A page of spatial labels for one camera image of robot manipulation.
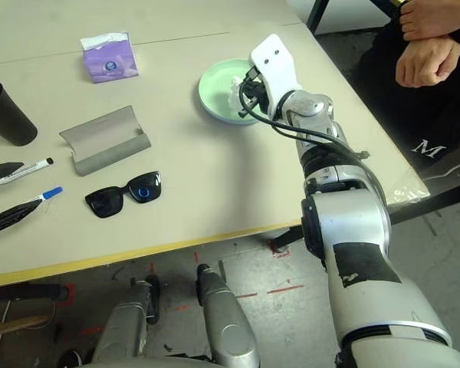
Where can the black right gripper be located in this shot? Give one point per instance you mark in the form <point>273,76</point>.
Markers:
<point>258,94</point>

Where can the white tissue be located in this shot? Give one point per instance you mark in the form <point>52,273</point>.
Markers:
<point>235,96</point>

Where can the light green plate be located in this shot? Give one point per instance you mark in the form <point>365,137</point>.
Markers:
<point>214,92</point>

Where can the black sunglasses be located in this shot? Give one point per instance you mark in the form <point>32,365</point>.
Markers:
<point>107,203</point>

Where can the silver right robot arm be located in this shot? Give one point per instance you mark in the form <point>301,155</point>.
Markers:
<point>349,230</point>

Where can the bystander bare hand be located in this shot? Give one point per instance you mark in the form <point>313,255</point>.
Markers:
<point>425,19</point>
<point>425,63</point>

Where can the black-capped whiteboard marker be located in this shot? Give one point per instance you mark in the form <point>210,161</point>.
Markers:
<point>23,171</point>

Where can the blue-capped whiteboard marker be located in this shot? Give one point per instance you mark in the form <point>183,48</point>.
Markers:
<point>50,193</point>

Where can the black plastic cup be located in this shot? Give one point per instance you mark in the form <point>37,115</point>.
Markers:
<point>11,122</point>

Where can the black-framed yellow-edged table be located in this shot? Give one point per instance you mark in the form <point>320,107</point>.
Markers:
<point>317,15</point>

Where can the grey open glasses case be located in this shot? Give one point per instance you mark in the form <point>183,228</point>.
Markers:
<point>103,145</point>

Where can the wooden stick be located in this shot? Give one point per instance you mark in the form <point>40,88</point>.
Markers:
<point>15,326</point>

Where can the purple tissue pack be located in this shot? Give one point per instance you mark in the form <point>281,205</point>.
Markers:
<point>111,67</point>

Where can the bystander black clothing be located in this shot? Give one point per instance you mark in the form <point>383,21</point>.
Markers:
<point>406,122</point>

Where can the clear plastic bag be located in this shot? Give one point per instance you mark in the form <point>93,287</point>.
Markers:
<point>406,189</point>

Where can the black white-laced sneaker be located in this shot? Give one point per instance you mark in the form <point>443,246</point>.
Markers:
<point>73,360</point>

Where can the silver robot left leg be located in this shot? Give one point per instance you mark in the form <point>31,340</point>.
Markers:
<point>126,326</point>

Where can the silver robot leg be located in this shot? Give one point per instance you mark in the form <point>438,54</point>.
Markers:
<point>226,322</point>
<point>126,326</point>

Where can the grey robot torso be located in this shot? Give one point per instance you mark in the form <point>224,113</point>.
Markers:
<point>149,364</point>

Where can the silver robot right leg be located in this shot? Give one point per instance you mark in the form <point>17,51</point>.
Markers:
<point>226,322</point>

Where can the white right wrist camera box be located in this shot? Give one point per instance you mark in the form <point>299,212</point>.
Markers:
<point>276,65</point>

